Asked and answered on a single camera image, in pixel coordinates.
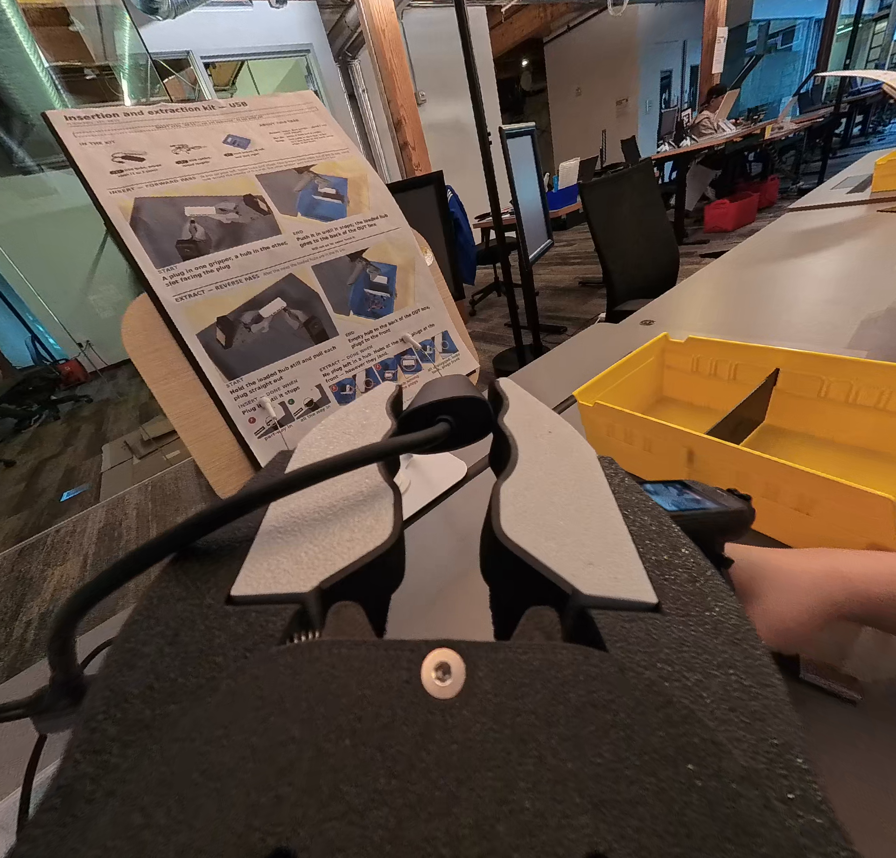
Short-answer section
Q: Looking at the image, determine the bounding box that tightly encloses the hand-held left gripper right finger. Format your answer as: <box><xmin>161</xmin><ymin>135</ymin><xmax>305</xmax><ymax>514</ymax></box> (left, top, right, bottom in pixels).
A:
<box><xmin>480</xmin><ymin>377</ymin><xmax>660</xmax><ymax>624</ymax></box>

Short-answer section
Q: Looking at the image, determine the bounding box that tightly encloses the printed instruction poster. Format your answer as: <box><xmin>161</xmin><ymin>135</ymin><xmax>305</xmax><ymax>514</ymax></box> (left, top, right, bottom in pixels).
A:
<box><xmin>42</xmin><ymin>90</ymin><xmax>482</xmax><ymax>468</ymax></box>

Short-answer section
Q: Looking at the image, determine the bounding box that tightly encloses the yellow plastic bin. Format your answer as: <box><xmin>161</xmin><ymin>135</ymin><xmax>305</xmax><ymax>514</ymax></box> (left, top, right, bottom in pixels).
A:
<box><xmin>573</xmin><ymin>333</ymin><xmax>896</xmax><ymax>552</ymax></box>

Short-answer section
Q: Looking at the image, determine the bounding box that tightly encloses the white rounded board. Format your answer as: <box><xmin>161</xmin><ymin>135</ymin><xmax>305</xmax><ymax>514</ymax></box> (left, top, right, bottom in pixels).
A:
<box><xmin>400</xmin><ymin>454</ymin><xmax>469</xmax><ymax>520</ymax></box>

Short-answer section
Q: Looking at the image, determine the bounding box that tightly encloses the screen on black stand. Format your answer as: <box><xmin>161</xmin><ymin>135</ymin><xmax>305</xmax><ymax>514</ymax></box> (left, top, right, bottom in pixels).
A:
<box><xmin>498</xmin><ymin>123</ymin><xmax>569</xmax><ymax>337</ymax></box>

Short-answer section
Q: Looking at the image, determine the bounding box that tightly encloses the short black plug cable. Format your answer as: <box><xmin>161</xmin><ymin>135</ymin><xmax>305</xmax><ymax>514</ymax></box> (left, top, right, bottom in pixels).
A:
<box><xmin>0</xmin><ymin>417</ymin><xmax>456</xmax><ymax>831</ymax></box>

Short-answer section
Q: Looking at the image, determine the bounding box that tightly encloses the black framed screen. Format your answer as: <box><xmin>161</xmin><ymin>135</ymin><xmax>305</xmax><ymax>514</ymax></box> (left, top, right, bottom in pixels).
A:
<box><xmin>386</xmin><ymin>170</ymin><xmax>468</xmax><ymax>303</ymax></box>

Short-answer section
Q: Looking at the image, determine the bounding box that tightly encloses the black divider plate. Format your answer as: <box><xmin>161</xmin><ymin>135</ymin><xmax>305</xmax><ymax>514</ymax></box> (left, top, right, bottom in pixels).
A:
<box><xmin>703</xmin><ymin>368</ymin><xmax>781</xmax><ymax>447</ymax></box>

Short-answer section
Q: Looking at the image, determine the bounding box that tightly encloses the blue jacket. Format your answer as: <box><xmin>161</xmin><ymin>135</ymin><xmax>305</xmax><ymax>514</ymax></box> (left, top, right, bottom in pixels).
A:
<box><xmin>445</xmin><ymin>186</ymin><xmax>478</xmax><ymax>286</ymax></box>

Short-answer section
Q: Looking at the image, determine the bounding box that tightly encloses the person's right hand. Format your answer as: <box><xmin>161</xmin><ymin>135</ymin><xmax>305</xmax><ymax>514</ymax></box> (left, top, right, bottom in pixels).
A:
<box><xmin>727</xmin><ymin>542</ymin><xmax>821</xmax><ymax>656</ymax></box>

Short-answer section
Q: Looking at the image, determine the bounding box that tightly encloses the wooden support post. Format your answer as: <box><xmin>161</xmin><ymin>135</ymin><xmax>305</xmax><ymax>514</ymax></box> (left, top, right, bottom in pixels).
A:
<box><xmin>345</xmin><ymin>0</ymin><xmax>433</xmax><ymax>180</ymax></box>
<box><xmin>702</xmin><ymin>0</ymin><xmax>733</xmax><ymax>86</ymax></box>

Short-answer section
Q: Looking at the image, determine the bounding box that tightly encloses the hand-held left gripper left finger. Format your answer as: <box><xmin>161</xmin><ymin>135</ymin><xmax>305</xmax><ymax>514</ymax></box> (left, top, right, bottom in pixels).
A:
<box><xmin>228</xmin><ymin>380</ymin><xmax>407</xmax><ymax>621</ymax></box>

